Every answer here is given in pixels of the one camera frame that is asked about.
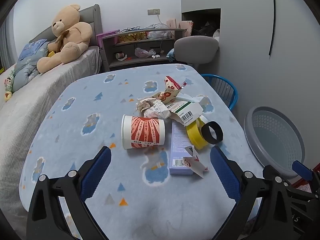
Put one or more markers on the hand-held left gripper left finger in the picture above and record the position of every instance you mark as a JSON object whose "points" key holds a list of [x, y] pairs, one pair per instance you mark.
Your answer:
{"points": [[96, 172]]}

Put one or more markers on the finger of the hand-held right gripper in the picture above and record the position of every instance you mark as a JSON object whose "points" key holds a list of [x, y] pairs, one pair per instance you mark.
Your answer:
{"points": [[301, 170]]}

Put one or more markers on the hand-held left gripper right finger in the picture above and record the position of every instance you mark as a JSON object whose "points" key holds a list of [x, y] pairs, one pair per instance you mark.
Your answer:
{"points": [[223, 172]]}

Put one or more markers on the grey plastic laundry basket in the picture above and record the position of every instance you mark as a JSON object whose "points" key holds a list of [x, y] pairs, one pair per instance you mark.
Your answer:
{"points": [[275, 140]]}

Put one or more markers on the yellow tape roll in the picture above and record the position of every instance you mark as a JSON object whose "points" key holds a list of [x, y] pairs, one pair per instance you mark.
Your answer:
{"points": [[193, 135]]}

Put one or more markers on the red striped paper cup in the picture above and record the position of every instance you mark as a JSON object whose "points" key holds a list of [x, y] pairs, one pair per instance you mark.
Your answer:
{"points": [[145, 132]]}

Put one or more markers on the green and white medicine box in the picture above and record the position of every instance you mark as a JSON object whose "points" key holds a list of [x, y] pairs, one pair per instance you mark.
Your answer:
{"points": [[187, 112]]}

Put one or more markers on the torn heart print wrapper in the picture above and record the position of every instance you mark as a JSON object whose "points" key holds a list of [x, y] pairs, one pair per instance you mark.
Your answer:
{"points": [[195, 165]]}

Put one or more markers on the black tape roll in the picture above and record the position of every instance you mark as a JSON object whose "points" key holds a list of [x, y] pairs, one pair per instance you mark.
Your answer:
{"points": [[219, 132]]}

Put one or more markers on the purple cardboard box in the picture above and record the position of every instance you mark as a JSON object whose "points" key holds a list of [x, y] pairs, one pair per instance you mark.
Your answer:
{"points": [[178, 142]]}

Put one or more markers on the light blue wipes packet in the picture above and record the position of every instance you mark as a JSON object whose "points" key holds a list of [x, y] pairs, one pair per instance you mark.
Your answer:
{"points": [[190, 97]]}

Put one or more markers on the crumpled lined paper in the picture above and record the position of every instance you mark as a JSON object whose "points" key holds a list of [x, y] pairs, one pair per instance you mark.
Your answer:
{"points": [[150, 107]]}

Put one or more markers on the grey bed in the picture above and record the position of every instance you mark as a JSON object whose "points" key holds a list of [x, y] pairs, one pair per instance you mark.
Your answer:
{"points": [[30, 100]]}

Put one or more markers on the red patterned paper wrapper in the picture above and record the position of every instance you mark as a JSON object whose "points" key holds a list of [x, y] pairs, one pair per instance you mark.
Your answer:
{"points": [[170, 87]]}

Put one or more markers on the grey shelf unit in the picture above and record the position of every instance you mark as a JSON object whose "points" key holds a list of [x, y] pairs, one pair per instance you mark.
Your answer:
{"points": [[140, 63]]}

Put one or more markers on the small printed paper cup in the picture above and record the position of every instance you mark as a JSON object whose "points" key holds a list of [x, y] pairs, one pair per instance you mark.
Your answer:
{"points": [[120, 55]]}

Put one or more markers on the blue grey quilt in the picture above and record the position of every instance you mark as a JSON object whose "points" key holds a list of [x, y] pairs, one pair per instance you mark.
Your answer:
{"points": [[23, 73]]}

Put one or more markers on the small green plush toy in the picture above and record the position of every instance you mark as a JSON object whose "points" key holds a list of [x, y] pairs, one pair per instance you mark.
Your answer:
{"points": [[9, 81]]}

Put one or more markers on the grey upholstered chair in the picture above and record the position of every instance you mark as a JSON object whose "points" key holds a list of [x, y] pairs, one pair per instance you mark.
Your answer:
{"points": [[196, 48]]}

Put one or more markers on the blue cloth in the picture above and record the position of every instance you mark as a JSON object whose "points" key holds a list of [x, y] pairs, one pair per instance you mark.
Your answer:
{"points": [[172, 55]]}

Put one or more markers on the pink plastic bag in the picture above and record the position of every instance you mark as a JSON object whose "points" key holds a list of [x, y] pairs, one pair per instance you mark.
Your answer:
{"points": [[143, 53]]}

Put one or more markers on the crumpled white tissue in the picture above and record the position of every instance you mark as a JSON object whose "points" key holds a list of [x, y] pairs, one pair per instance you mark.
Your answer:
{"points": [[155, 55]]}

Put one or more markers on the pink plastic box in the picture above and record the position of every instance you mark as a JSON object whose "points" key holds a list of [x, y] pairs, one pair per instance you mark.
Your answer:
{"points": [[106, 35]]}

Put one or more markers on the tan teddy bear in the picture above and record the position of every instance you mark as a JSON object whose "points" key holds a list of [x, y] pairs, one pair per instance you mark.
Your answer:
{"points": [[75, 35]]}

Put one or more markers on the yellow gift boxes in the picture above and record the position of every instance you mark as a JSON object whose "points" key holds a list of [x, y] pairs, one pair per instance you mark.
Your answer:
{"points": [[131, 37]]}

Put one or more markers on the dark clothes pile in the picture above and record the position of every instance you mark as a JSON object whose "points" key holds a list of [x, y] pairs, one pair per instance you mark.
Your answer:
{"points": [[205, 28]]}

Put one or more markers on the pink patterned gift bag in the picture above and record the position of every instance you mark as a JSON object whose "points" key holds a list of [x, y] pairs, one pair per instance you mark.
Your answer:
{"points": [[186, 27]]}

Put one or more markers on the white plastic bag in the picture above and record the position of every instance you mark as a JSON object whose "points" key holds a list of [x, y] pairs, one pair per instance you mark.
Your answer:
{"points": [[160, 31]]}

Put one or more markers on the grey bed headboard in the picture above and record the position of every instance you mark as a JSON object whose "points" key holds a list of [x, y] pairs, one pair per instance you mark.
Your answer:
{"points": [[91, 15]]}

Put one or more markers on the white wall socket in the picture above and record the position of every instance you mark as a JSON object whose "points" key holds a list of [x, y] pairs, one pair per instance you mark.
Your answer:
{"points": [[153, 11]]}

